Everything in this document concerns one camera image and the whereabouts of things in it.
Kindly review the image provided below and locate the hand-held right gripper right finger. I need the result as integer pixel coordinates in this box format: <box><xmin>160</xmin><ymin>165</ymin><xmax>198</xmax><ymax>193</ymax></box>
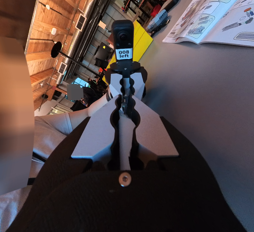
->
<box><xmin>130</xmin><ymin>95</ymin><xmax>179</xmax><ymax>170</ymax></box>

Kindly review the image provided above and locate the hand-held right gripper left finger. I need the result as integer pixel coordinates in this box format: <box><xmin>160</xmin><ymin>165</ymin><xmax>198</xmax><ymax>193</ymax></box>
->
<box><xmin>71</xmin><ymin>95</ymin><xmax>122</xmax><ymax>170</ymax></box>

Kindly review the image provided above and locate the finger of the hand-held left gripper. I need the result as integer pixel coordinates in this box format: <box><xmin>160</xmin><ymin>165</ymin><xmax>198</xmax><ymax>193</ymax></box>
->
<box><xmin>131</xmin><ymin>73</ymin><xmax>146</xmax><ymax>99</ymax></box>
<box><xmin>109</xmin><ymin>74</ymin><xmax>125</xmax><ymax>98</ymax></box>

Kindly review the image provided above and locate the grey track link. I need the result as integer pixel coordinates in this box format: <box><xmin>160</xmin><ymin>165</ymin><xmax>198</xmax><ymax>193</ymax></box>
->
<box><xmin>120</xmin><ymin>88</ymin><xmax>133</xmax><ymax>116</ymax></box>

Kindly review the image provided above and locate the grey orange toy robot model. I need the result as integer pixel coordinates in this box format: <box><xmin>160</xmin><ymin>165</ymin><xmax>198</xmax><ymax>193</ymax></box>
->
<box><xmin>146</xmin><ymin>9</ymin><xmax>171</xmax><ymax>33</ymax></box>

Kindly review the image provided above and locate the person's left forearm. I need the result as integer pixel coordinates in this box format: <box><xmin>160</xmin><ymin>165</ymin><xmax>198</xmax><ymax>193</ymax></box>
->
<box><xmin>68</xmin><ymin>93</ymin><xmax>115</xmax><ymax>128</ymax></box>

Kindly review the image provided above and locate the grey desk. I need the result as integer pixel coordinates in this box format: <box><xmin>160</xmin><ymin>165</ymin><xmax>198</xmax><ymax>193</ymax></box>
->
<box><xmin>137</xmin><ymin>0</ymin><xmax>254</xmax><ymax>232</ymax></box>

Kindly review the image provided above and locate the yellow plastic bin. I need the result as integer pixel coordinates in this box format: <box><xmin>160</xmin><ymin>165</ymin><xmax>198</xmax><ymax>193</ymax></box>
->
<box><xmin>102</xmin><ymin>20</ymin><xmax>154</xmax><ymax>87</ymax></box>

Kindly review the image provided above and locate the black computer monitor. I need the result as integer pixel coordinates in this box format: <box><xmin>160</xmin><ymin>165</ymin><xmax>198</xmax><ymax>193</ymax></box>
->
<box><xmin>95</xmin><ymin>42</ymin><xmax>112</xmax><ymax>68</ymax></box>

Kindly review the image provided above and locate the red container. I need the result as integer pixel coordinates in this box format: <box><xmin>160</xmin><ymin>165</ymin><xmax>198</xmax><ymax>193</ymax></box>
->
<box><xmin>150</xmin><ymin>4</ymin><xmax>165</xmax><ymax>18</ymax></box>

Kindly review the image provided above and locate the person's pale shirt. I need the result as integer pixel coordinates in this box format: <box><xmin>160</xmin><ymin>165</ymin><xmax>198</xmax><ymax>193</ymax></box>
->
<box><xmin>32</xmin><ymin>112</ymin><xmax>74</xmax><ymax>161</ymax></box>

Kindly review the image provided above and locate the white air vent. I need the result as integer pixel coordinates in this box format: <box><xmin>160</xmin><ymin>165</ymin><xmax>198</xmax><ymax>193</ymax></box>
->
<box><xmin>75</xmin><ymin>14</ymin><xmax>87</xmax><ymax>31</ymax></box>
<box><xmin>57</xmin><ymin>62</ymin><xmax>68</xmax><ymax>74</ymax></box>

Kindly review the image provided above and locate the black floor lamp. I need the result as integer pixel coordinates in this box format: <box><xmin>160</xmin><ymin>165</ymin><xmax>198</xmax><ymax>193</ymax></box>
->
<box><xmin>51</xmin><ymin>41</ymin><xmax>102</xmax><ymax>78</ymax></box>

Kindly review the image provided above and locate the open instruction booklet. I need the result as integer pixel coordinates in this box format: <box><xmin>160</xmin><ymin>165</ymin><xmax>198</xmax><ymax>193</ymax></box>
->
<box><xmin>162</xmin><ymin>0</ymin><xmax>254</xmax><ymax>48</ymax></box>

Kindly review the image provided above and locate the metal air duct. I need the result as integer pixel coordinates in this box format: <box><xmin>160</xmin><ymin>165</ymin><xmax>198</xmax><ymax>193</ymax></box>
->
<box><xmin>54</xmin><ymin>0</ymin><xmax>109</xmax><ymax>86</ymax></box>

